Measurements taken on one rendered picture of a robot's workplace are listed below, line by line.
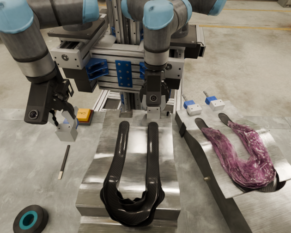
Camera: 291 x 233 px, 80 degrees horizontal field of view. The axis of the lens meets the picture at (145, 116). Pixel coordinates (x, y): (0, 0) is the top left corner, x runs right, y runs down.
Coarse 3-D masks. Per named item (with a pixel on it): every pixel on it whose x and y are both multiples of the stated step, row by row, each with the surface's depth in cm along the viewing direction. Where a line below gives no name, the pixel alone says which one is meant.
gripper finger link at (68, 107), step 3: (63, 102) 48; (66, 102) 48; (66, 105) 49; (69, 105) 49; (72, 105) 50; (63, 108) 50; (66, 108) 49; (69, 108) 49; (72, 108) 50; (69, 111) 50; (72, 111) 50; (72, 114) 51; (72, 117) 52
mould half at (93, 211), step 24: (120, 120) 66; (144, 120) 66; (168, 120) 66; (144, 144) 60; (168, 144) 60; (96, 168) 51; (144, 168) 51; (168, 168) 52; (96, 192) 44; (168, 192) 44; (96, 216) 46; (168, 216) 45
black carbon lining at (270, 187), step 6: (222, 114) 73; (198, 120) 71; (222, 120) 71; (228, 120) 71; (198, 126) 69; (204, 126) 69; (276, 174) 54; (276, 180) 53; (240, 186) 52; (264, 186) 52; (270, 186) 52; (276, 186) 52; (282, 186) 48
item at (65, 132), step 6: (66, 120) 60; (78, 120) 62; (60, 126) 57; (66, 126) 57; (60, 132) 55; (66, 132) 55; (72, 132) 57; (60, 138) 58; (66, 138) 58; (72, 138) 57
